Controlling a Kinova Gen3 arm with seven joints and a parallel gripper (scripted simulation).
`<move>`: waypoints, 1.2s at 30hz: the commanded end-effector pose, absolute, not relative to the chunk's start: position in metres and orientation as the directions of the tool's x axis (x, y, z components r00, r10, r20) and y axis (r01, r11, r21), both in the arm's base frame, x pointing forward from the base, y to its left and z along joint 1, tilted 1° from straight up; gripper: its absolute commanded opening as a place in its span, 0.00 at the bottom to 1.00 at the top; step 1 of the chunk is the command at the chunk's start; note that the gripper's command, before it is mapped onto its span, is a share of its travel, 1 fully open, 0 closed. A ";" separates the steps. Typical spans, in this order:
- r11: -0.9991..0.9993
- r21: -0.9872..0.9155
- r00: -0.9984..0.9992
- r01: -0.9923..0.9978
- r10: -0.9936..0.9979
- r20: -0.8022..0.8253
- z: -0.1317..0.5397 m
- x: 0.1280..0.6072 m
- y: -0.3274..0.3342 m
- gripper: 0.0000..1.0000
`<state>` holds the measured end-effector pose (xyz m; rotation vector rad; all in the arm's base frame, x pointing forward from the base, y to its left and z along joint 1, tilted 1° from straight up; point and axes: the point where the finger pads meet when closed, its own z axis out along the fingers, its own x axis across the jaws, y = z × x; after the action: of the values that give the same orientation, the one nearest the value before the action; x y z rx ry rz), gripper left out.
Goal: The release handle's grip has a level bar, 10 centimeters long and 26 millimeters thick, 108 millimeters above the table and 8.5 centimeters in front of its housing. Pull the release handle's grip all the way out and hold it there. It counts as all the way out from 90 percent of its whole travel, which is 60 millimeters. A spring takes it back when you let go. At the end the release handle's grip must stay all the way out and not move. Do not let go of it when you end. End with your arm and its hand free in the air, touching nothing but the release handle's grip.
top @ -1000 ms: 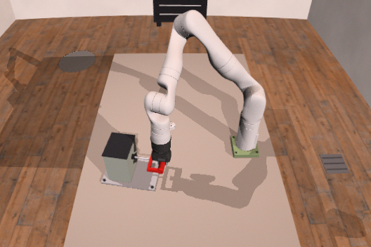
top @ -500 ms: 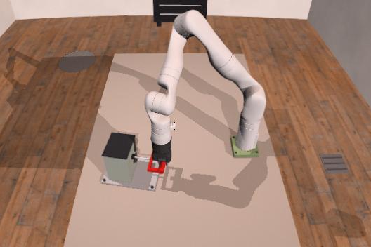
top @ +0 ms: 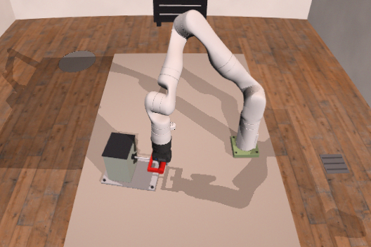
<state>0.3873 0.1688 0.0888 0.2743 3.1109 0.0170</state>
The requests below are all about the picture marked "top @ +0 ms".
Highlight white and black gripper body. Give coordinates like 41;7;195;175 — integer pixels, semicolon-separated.
150;122;176;163

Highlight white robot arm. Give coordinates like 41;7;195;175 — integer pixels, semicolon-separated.
145;10;266;151

